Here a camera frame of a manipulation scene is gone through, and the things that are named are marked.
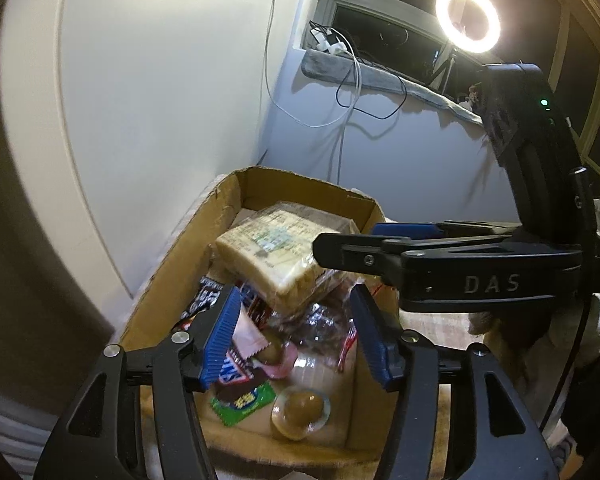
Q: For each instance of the red-ended clear date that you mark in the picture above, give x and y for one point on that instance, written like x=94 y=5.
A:
x=325 y=327

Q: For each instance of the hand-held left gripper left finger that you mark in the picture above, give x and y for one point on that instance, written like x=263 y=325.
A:
x=222 y=340

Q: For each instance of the green candy packet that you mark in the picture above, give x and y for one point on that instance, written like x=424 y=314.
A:
x=240 y=402

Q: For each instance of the bagged sliced bread loaf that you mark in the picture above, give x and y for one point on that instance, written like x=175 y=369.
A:
x=275 y=260

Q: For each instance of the pink snack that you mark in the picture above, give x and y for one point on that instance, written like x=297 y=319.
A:
x=275 y=355

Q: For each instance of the round brown pastry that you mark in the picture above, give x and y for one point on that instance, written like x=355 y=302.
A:
x=300 y=407

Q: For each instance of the white wardrobe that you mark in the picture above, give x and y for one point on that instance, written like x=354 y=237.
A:
x=155 y=110

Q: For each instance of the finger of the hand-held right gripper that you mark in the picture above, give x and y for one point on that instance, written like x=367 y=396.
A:
x=350 y=255
x=405 y=230

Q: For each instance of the brown chocolate bar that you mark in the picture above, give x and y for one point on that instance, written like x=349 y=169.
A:
x=205 y=300
x=237 y=372

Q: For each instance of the pink candy packet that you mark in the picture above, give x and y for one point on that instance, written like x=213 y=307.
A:
x=250 y=340

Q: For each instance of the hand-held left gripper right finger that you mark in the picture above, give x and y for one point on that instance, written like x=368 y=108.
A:
x=375 y=340

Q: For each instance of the brown cardboard box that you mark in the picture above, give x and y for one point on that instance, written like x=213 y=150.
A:
x=180 y=270

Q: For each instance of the white power strip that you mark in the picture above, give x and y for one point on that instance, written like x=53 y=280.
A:
x=330 y=45

